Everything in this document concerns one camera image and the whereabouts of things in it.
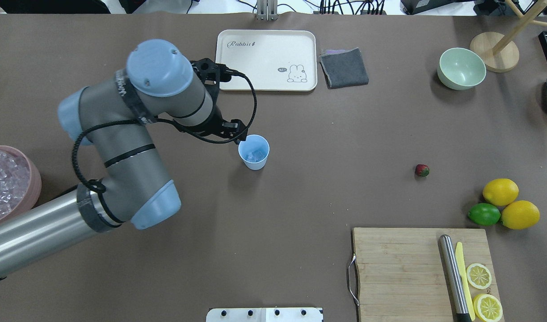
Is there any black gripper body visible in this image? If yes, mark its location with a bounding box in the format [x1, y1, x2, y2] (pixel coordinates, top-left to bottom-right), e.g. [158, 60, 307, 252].
[175, 58, 248, 144]

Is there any clear ice cube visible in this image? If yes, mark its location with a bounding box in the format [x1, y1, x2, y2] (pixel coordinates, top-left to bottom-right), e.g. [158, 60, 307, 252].
[245, 150, 267, 163]

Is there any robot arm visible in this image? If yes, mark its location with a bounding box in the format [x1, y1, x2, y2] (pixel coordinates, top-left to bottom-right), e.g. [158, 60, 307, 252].
[0, 39, 252, 281]

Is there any light blue cup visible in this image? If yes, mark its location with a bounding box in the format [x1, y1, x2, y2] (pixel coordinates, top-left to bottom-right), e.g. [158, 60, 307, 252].
[237, 135, 270, 170]

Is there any cream rabbit tray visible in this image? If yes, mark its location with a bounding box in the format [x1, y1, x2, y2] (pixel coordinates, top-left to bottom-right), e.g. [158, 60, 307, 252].
[215, 30, 318, 92]

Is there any grey folded cloth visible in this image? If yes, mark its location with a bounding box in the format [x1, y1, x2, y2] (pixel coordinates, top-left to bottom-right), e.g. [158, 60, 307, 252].
[319, 47, 369, 89]

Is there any pink bowl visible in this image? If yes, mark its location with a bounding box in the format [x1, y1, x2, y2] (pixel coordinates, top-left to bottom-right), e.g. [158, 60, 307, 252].
[0, 145, 42, 223]

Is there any red strawberry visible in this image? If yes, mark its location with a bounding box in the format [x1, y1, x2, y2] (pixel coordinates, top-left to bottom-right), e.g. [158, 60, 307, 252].
[415, 164, 429, 177]

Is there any mint green bowl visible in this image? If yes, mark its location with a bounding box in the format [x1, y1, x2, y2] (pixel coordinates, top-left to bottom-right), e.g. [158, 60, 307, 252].
[437, 47, 487, 90]

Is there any wooden cutting board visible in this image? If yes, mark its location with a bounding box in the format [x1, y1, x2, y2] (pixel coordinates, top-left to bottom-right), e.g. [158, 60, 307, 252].
[352, 228, 496, 322]

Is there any wooden stand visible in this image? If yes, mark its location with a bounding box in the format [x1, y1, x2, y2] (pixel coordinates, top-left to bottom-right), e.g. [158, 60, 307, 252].
[470, 0, 547, 73]

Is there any green lime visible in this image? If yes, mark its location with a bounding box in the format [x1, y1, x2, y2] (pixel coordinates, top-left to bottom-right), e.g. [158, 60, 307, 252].
[467, 203, 501, 226]

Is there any yellow lemon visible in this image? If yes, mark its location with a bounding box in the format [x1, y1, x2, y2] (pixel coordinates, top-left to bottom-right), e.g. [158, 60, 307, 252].
[501, 200, 541, 230]
[482, 178, 519, 207]

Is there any lemon slice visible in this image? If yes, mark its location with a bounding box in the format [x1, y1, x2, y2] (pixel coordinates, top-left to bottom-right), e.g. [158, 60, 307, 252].
[465, 263, 492, 290]
[472, 294, 503, 322]

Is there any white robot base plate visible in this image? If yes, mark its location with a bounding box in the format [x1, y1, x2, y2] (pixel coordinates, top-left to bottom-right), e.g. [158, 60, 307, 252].
[206, 306, 324, 322]

